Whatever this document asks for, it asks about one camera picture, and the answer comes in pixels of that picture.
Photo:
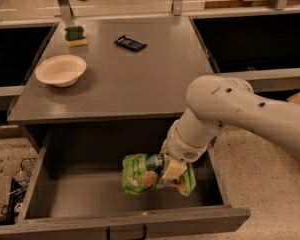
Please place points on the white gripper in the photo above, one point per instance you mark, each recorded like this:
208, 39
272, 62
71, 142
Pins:
177, 149

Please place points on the green rice chip bag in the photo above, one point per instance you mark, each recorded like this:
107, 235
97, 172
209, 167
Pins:
143, 172

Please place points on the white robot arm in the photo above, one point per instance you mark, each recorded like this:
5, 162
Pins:
215, 102

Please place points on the open grey top drawer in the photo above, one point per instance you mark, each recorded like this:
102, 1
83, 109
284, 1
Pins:
75, 191

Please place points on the grey cabinet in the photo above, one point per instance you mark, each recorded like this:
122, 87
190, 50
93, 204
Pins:
119, 83

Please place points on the dark blue snack packet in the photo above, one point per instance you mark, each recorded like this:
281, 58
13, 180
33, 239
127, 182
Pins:
130, 43

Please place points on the white bowl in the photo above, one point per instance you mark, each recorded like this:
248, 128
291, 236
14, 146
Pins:
61, 71

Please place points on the green yellow sponge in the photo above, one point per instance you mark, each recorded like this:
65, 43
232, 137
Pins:
74, 36

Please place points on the black drawer handle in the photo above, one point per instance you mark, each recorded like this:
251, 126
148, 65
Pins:
138, 232

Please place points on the metal post left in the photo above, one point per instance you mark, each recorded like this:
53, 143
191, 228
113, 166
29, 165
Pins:
65, 10

